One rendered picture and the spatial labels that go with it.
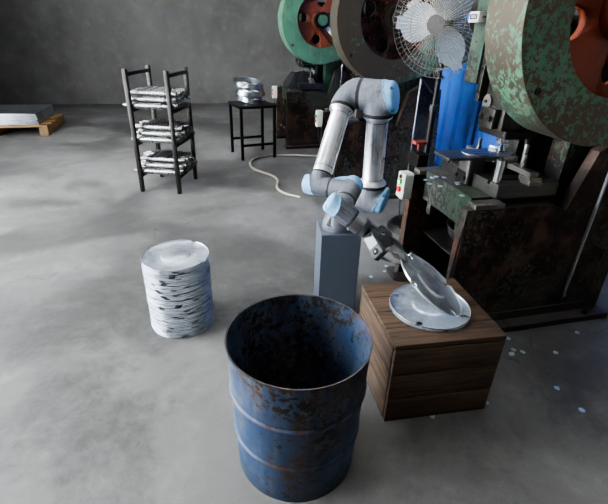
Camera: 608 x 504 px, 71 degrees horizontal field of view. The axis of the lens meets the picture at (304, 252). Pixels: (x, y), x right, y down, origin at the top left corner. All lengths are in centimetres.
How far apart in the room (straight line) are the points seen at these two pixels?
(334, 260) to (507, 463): 100
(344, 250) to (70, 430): 125
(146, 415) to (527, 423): 139
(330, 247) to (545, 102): 96
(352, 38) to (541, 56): 179
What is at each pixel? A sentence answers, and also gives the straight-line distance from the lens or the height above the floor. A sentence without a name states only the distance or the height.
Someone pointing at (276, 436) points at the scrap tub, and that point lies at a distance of 123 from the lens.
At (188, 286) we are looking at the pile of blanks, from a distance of 188.
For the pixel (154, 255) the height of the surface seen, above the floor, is 35.
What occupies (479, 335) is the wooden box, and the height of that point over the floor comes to 35.
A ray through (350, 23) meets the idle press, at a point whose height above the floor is 129.
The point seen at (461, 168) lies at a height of 71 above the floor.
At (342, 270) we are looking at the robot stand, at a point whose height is 27.
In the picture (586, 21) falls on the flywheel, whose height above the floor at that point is 130.
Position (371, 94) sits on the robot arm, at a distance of 167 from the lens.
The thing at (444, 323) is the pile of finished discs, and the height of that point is 36.
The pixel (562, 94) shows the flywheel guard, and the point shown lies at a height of 109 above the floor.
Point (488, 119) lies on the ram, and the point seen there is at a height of 93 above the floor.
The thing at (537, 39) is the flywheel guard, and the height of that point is 124.
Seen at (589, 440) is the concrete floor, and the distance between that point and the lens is 191.
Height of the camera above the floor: 125
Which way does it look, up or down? 28 degrees down
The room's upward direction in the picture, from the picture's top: 2 degrees clockwise
